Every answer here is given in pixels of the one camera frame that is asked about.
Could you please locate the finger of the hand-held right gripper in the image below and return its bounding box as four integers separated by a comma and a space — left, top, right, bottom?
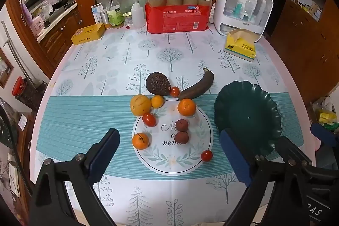
310, 123, 339, 147

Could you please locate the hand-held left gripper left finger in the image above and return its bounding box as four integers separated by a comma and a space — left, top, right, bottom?
29, 128, 121, 226

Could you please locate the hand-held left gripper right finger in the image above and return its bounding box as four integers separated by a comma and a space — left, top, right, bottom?
220, 129, 313, 226

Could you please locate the dark green scalloped plate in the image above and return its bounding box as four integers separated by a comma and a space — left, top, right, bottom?
213, 80, 282, 156

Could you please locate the large yellow orange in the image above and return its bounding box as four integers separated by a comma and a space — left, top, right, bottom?
130, 94, 152, 116

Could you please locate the overripe dark banana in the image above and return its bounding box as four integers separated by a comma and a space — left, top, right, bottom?
178, 67, 214, 101

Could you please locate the dark brown avocado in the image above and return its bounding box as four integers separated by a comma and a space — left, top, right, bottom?
146, 72, 171, 96

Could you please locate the yellow plastic bag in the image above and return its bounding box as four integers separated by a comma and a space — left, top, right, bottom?
316, 107, 338, 131

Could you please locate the orange mandarin with stem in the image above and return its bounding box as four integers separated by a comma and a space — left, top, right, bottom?
132, 132, 150, 150

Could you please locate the red lychee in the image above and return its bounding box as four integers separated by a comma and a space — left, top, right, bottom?
176, 119, 189, 132
175, 131, 190, 144

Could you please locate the round white printed placemat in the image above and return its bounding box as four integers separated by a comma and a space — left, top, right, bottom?
132, 97, 214, 176

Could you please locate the small yellow orange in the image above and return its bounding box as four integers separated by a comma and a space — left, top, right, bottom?
151, 95, 164, 109

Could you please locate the tree print tablecloth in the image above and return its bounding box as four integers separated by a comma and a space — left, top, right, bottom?
29, 26, 315, 226

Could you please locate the yellow tissue pack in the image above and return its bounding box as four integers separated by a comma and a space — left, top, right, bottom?
223, 28, 261, 62

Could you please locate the red container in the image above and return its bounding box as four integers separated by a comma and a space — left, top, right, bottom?
12, 76, 25, 96

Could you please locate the yellow cardboard box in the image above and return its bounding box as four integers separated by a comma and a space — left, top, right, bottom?
71, 23, 105, 46

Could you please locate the wooden kitchen cabinet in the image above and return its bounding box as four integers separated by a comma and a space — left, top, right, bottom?
37, 7, 80, 68

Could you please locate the metal can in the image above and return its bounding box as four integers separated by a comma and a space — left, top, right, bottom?
100, 10, 111, 30

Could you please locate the small glass jar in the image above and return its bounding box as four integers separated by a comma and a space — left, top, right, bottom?
122, 12, 133, 28

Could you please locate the glass bottle green label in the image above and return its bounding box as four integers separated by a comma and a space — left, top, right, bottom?
106, 0, 124, 29

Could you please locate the white and blue carton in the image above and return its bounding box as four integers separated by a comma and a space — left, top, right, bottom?
91, 3, 104, 24

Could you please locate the white squeeze bottle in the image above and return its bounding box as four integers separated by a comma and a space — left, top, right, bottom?
119, 0, 146, 29

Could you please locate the white storage box clear lid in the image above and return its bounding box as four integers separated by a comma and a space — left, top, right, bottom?
213, 0, 274, 36

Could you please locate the red pack of paper cups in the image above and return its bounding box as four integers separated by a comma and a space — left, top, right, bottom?
138, 0, 220, 34

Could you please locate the black wok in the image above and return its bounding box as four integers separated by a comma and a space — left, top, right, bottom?
51, 0, 76, 9

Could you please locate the wooden picture frame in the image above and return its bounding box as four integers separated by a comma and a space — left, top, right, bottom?
0, 49, 14, 89

